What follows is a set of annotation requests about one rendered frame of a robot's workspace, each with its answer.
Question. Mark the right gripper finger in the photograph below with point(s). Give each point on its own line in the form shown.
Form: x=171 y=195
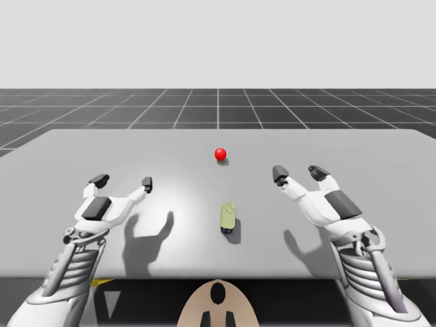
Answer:
x=323 y=177
x=284 y=182

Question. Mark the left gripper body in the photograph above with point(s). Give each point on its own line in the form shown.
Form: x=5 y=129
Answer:
x=98 y=212

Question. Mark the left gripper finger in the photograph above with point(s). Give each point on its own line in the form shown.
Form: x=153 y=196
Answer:
x=141 y=190
x=97 y=184

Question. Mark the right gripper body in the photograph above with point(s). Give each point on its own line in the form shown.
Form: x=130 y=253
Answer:
x=332 y=207

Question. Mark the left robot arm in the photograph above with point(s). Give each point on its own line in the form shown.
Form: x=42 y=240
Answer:
x=66 y=272

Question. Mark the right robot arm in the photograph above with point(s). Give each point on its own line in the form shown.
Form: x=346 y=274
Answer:
x=368 y=272

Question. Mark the green and blue rectangular can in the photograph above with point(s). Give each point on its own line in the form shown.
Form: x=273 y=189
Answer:
x=227 y=218

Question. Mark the red ball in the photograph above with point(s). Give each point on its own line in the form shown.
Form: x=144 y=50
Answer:
x=220 y=154

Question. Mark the tan robot part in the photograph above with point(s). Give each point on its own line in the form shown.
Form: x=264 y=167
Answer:
x=218 y=303

